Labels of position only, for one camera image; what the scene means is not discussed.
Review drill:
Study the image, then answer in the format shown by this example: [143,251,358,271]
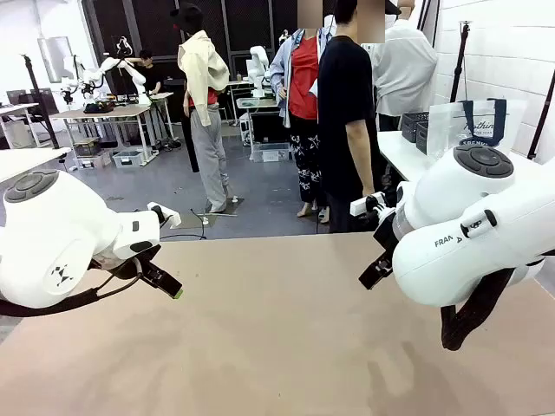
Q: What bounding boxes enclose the wall mirror panel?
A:
[37,36,73,83]

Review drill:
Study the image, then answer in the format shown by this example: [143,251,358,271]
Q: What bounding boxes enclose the clear shopping bag blue handles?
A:
[427,98,528,158]

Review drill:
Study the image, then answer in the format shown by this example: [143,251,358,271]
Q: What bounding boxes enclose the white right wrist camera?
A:
[349,192,387,218]

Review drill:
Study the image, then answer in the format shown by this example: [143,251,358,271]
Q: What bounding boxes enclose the wood top workbench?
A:
[50,106,153,168]

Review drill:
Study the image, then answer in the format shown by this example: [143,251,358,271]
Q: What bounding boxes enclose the mannequin blue shirt red top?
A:
[269,15,335,220]

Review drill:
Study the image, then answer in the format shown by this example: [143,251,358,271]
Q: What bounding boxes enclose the metal floor plate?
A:
[170,197,245,231]

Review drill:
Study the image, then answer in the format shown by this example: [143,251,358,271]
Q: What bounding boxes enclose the black floor cable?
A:
[160,207,209,242]

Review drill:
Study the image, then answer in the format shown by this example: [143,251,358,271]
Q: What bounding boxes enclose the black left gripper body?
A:
[127,243,162,279]

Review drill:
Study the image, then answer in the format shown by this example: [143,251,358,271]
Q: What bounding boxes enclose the clear plastic storage box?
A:
[251,141,291,164]

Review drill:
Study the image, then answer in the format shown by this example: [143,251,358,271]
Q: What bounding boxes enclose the white table with baskets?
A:
[376,129,555,183]

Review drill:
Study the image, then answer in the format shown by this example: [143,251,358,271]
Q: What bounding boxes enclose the green top desk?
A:
[236,97,278,159]

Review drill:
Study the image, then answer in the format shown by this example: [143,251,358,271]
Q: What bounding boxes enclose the person's right forearm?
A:
[344,123,376,196]

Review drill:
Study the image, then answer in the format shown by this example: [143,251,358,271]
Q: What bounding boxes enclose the black tripod stand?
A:
[448,19,473,105]
[19,54,60,151]
[526,68,555,161]

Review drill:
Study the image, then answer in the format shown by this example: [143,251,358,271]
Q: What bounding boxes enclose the person in black t-shirt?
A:
[318,0,389,235]

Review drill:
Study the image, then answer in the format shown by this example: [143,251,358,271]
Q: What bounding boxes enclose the seated person black shirt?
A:
[137,49,165,94]

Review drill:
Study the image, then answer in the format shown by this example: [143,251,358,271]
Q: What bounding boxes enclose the black office chairs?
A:
[6,88,53,118]

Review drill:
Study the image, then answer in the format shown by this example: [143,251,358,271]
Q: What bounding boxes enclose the mannequin cream jacket grey pants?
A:
[170,2,232,214]

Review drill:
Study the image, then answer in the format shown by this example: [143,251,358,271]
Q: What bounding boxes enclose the person in white shirt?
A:
[370,0,439,131]

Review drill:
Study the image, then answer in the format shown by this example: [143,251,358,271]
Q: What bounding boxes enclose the grey storage bin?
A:
[112,149,147,169]

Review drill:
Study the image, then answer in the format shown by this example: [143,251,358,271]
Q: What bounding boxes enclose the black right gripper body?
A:
[372,207,400,261]

